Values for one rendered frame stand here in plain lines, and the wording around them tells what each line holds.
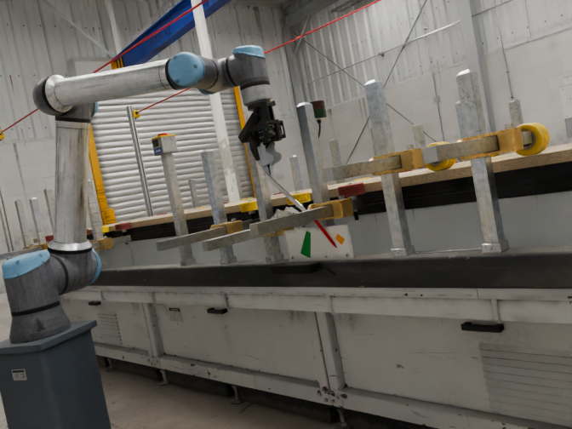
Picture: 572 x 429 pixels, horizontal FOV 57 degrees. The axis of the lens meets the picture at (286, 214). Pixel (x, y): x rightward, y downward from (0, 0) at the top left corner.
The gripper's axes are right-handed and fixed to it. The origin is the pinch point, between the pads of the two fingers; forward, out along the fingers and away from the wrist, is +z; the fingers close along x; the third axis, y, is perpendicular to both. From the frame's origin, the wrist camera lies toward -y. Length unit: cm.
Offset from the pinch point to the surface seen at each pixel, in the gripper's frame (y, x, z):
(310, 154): 12.9, 6.2, -2.2
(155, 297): -96, 9, 43
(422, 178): 37.2, 24.2, 10.8
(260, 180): -10.8, 6.6, 2.1
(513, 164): 63, 24, 11
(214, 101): -143, 102, -56
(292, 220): 17.8, -11.3, 14.9
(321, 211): 17.8, 0.7, 14.4
